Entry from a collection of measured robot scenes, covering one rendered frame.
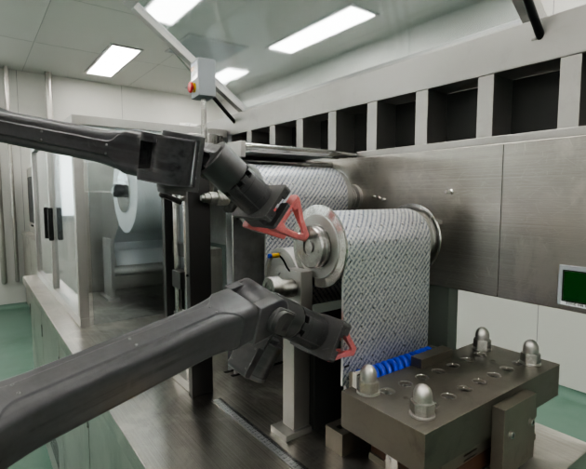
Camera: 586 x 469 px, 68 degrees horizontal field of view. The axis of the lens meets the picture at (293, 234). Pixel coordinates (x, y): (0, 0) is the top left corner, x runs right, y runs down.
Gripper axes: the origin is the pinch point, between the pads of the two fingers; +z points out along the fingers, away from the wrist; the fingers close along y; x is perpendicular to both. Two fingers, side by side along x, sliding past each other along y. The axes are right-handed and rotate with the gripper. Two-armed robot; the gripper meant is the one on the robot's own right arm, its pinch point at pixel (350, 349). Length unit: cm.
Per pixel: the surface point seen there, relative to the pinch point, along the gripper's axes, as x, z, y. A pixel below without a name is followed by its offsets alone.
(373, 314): 7.3, 2.0, 0.3
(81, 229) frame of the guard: 2, -28, -102
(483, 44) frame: 64, -1, 4
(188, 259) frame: 3.9, -19.8, -33.6
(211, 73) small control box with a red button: 53, -28, -57
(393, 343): 4.5, 10.3, 0.3
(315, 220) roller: 18.0, -13.5, -6.2
